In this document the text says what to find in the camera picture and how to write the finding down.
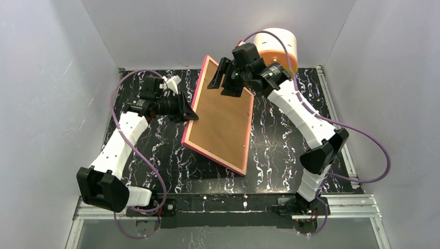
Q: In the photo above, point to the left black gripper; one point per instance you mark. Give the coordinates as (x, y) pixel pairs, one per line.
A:
(178, 105)

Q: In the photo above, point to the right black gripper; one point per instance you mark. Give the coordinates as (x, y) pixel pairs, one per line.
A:
(232, 70)

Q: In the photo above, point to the pink photo frame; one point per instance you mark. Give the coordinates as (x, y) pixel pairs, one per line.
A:
(190, 113)

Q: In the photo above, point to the brown cardboard backing board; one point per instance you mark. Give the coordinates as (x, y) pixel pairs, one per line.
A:
(223, 120)

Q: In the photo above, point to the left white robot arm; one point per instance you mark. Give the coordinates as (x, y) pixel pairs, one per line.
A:
(100, 183)

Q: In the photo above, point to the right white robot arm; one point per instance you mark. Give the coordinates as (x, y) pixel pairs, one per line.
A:
(323, 139)

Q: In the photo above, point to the round cream drawer cabinet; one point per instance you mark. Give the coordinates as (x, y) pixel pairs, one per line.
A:
(271, 50)

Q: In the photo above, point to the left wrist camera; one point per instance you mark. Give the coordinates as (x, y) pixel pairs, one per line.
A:
(171, 83)

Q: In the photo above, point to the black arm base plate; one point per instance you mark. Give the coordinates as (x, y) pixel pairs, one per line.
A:
(240, 210)

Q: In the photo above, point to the aluminium front rail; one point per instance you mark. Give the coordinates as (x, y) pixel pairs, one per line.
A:
(341, 205)

